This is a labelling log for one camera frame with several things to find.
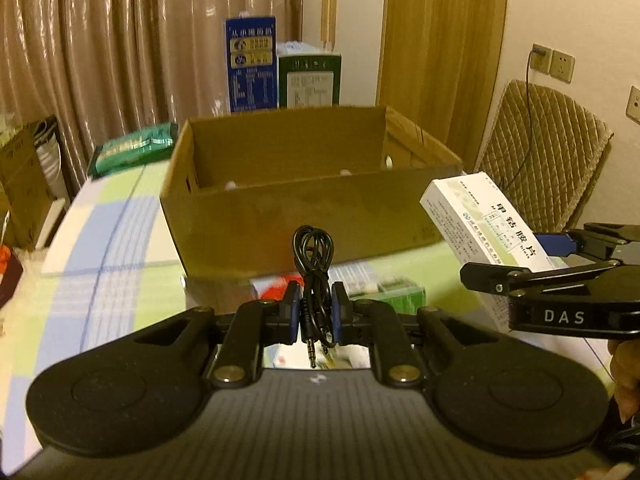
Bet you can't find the beige curtain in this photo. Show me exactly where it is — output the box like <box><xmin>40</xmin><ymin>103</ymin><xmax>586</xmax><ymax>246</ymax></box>
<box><xmin>0</xmin><ymin>0</ymin><xmax>306</xmax><ymax>191</ymax></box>

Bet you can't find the red and white packet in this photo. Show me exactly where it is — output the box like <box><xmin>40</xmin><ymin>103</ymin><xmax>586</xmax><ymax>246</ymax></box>
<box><xmin>250</xmin><ymin>272</ymin><xmax>301</xmax><ymax>307</ymax></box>

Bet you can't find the dark paper bag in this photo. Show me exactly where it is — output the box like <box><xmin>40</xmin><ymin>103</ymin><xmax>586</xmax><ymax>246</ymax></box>
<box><xmin>30</xmin><ymin>116</ymin><xmax>61</xmax><ymax>146</ymax></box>

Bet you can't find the stack of white buckets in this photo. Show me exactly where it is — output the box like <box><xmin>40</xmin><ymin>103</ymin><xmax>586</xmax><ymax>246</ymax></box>
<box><xmin>35</xmin><ymin>137</ymin><xmax>71</xmax><ymax>198</ymax></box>

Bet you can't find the wooden door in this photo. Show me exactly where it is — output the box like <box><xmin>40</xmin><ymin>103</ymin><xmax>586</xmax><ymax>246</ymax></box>
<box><xmin>377</xmin><ymin>0</ymin><xmax>511</xmax><ymax>171</ymax></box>

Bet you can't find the cardboard box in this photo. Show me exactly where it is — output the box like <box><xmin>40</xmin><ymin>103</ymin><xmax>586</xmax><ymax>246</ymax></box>
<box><xmin>159</xmin><ymin>105</ymin><xmax>463</xmax><ymax>278</ymax></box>

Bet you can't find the black audio cable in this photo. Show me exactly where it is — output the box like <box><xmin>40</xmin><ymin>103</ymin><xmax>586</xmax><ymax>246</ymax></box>
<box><xmin>291</xmin><ymin>224</ymin><xmax>337</xmax><ymax>368</ymax></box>

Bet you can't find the green milk carton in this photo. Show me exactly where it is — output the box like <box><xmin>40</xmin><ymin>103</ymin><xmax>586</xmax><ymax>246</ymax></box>
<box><xmin>276</xmin><ymin>41</ymin><xmax>342</xmax><ymax>109</ymax></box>

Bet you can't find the dark red tray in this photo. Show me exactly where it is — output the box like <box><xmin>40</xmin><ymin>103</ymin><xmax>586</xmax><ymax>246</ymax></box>
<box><xmin>0</xmin><ymin>247</ymin><xmax>25</xmax><ymax>308</ymax></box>

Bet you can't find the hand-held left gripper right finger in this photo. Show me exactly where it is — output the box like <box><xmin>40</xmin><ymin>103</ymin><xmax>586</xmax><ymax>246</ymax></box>
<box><xmin>330</xmin><ymin>280</ymin><xmax>502</xmax><ymax>389</ymax></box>

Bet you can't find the brown storage carton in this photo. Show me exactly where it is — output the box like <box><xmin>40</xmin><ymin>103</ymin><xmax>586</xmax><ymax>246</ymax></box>
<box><xmin>0</xmin><ymin>125</ymin><xmax>53</xmax><ymax>248</ymax></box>

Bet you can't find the green tea packet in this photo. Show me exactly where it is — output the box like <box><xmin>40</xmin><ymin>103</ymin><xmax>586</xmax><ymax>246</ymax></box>
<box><xmin>87</xmin><ymin>122</ymin><xmax>179</xmax><ymax>178</ymax></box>

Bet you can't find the blue milk carton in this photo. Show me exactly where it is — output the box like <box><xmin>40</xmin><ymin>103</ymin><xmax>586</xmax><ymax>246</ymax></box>
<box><xmin>224</xmin><ymin>15</ymin><xmax>278</xmax><ymax>113</ymax></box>

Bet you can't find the desktop with checked cloth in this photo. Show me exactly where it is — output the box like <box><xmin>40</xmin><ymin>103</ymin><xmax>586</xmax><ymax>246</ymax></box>
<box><xmin>0</xmin><ymin>162</ymin><xmax>616</xmax><ymax>461</ymax></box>

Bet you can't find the green medicine box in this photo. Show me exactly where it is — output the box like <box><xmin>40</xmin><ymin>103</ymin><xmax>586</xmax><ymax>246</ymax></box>
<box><xmin>347</xmin><ymin>277</ymin><xmax>427</xmax><ymax>311</ymax></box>

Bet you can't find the person's right hand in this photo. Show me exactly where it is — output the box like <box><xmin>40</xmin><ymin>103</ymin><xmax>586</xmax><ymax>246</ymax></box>
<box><xmin>607</xmin><ymin>337</ymin><xmax>640</xmax><ymax>423</ymax></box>

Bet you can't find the white side cabinet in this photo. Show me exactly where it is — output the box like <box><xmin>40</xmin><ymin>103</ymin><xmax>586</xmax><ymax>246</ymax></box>
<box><xmin>37</xmin><ymin>197</ymin><xmax>69</xmax><ymax>252</ymax></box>

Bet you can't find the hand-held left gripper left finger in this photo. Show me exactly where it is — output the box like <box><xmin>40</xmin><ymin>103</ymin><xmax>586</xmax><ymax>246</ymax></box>
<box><xmin>132</xmin><ymin>280</ymin><xmax>303</xmax><ymax>389</ymax></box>

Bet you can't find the quilted chair cushion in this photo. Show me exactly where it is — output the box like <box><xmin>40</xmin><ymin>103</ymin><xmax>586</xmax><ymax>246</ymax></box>
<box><xmin>472</xmin><ymin>79</ymin><xmax>615</xmax><ymax>233</ymax></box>

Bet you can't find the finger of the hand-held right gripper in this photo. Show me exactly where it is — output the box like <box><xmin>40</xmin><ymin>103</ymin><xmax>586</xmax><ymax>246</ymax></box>
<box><xmin>459</xmin><ymin>259</ymin><xmax>624</xmax><ymax>295</ymax></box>
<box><xmin>535</xmin><ymin>222</ymin><xmax>640</xmax><ymax>261</ymax></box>

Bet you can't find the white medicine box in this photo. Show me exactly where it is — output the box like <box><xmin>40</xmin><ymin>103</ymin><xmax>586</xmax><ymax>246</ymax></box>
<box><xmin>419</xmin><ymin>171</ymin><xmax>566</xmax><ymax>333</ymax></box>

